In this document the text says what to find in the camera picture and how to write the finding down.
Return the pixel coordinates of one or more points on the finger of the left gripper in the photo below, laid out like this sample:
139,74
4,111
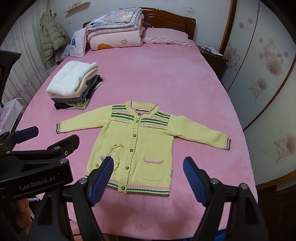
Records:
25,134
62,144

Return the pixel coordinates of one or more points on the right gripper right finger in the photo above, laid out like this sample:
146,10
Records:
245,220

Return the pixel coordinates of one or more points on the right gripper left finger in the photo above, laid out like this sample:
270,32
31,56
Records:
84,194

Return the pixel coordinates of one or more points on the yellow striped knit cardigan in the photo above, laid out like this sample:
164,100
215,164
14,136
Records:
139,137

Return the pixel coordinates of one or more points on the orange gloved left hand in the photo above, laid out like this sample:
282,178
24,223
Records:
23,218

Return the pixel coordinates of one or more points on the white paper bag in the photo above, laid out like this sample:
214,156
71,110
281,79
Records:
9,114

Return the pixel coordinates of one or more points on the light green folded garment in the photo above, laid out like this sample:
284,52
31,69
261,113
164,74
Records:
79,105

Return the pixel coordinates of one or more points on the grey folded garment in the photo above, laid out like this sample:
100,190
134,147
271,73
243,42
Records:
92,85

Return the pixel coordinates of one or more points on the white folded fleece garment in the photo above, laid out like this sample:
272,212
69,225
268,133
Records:
70,80

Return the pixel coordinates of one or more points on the black folded garment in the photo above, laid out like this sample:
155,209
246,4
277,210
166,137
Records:
65,105

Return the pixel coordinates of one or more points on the white cartoon pillow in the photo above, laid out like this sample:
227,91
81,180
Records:
78,43

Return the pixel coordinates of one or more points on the olive puffer jacket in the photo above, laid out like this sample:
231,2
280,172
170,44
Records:
54,37

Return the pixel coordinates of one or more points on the pink folded quilt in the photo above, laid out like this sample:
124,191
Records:
117,40

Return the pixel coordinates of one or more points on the pink bed sheet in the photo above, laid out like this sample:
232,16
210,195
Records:
180,82

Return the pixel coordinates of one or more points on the pink pillow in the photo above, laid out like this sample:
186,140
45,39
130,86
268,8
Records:
165,36

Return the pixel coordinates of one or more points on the dark wooden nightstand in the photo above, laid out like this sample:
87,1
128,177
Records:
216,62

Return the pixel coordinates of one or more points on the brown wooden headboard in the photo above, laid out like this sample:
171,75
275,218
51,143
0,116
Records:
157,18

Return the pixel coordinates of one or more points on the items on nightstand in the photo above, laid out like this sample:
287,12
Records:
211,50

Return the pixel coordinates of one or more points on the floral sliding wardrobe door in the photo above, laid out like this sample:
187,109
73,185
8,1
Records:
260,81

